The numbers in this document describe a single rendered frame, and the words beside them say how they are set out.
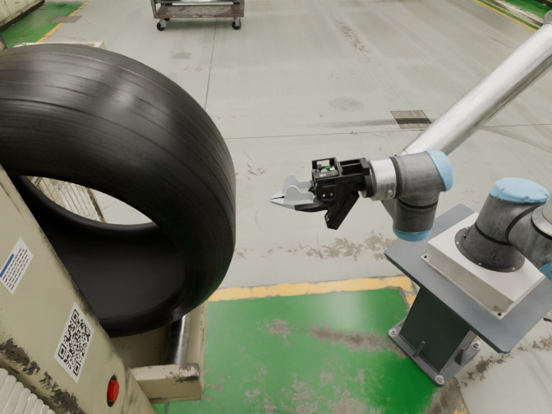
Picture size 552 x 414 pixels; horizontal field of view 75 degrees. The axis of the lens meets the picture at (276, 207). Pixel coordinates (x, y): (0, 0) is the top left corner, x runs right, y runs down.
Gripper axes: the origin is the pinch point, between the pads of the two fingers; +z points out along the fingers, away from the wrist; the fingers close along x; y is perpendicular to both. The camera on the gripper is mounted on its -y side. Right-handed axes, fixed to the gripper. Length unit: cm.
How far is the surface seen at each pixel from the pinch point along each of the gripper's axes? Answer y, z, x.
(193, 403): -109, 49, -1
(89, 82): 33.9, 23.8, 6.7
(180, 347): -19.5, 25.2, 20.3
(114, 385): -3.8, 29.5, 33.8
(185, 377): -17.3, 22.6, 28.0
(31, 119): 33.6, 28.7, 15.5
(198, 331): -25.3, 23.3, 13.9
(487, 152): -136, -175, -176
